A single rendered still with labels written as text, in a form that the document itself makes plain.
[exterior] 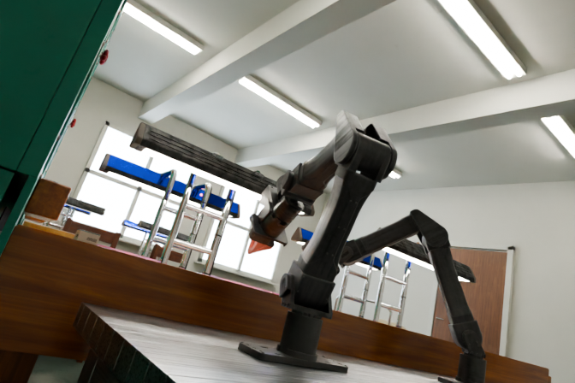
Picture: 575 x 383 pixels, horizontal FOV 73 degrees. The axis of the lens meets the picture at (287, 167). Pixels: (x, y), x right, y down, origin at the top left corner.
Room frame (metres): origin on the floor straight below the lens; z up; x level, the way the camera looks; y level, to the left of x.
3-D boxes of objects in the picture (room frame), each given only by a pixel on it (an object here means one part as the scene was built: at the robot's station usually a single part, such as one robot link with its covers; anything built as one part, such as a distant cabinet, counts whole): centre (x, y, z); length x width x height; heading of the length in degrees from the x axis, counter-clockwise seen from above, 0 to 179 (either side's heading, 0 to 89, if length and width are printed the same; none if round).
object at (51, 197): (0.91, 0.51, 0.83); 0.30 x 0.06 x 0.07; 30
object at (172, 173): (1.60, 0.39, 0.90); 0.20 x 0.19 x 0.45; 120
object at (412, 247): (1.67, -0.68, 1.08); 0.62 x 0.08 x 0.07; 120
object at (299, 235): (2.16, -0.40, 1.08); 0.62 x 0.08 x 0.07; 120
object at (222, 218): (1.26, 0.19, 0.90); 0.20 x 0.19 x 0.45; 120
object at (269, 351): (0.72, -0.10, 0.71); 0.20 x 0.07 x 0.08; 125
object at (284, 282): (0.73, -0.09, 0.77); 0.09 x 0.06 x 0.06; 108
